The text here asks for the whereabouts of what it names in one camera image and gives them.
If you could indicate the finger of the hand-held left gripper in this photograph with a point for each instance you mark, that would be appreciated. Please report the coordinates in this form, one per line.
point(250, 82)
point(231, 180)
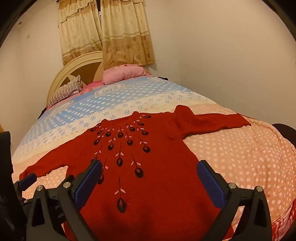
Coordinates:
point(27, 180)

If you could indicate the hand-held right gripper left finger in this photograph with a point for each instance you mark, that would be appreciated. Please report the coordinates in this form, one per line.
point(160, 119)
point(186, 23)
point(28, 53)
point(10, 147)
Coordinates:
point(89, 183)

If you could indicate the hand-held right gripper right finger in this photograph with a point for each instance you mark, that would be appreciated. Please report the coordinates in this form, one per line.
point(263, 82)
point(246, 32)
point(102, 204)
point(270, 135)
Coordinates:
point(211, 187)

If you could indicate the red knitted sweater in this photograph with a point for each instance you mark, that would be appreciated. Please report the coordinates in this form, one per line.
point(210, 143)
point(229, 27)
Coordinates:
point(150, 185)

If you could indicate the polka dot bedspread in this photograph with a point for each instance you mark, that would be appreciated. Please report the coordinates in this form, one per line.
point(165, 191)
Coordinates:
point(242, 157)

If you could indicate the red checked cloth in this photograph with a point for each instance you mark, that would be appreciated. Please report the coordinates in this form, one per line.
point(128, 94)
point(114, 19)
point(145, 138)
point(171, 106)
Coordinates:
point(281, 228)

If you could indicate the dark round object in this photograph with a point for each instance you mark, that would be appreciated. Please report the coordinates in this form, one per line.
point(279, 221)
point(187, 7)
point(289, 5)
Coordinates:
point(285, 134)

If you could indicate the striped pillow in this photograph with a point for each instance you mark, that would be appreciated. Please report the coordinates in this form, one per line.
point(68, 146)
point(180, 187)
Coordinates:
point(64, 91)

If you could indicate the pink floral sheet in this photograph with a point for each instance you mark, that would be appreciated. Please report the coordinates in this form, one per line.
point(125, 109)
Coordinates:
point(91, 85)

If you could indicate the pink pillow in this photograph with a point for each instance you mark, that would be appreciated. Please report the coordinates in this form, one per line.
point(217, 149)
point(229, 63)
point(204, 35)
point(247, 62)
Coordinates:
point(122, 73)

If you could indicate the cream wooden headboard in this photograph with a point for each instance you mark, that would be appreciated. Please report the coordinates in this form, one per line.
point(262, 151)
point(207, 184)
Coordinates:
point(69, 69)

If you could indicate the beige floral curtain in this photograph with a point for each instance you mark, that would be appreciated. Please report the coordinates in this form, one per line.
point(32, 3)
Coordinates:
point(126, 34)
point(78, 30)

